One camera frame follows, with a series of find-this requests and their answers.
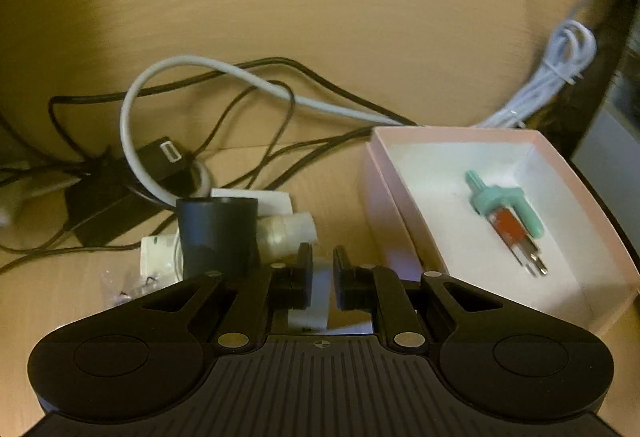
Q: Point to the clear bag of screws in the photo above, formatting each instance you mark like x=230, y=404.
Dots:
x=120, y=288

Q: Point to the teal and red plug part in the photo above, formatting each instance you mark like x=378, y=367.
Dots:
x=492, y=204

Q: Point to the flat white block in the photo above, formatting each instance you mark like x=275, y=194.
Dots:
x=270, y=202

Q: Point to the black USB adapter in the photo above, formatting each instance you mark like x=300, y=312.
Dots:
x=110, y=207

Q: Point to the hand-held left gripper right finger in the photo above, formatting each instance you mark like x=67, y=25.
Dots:
x=343, y=269

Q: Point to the pink cardboard box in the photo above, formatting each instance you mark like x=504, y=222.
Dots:
x=450, y=197

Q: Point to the black cylinder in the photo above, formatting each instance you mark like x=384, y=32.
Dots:
x=215, y=232

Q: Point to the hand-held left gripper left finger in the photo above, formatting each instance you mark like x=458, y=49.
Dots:
x=301, y=269

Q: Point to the translucent white tube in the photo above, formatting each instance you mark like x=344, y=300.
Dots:
x=285, y=234

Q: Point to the small white block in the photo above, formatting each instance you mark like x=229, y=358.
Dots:
x=321, y=288

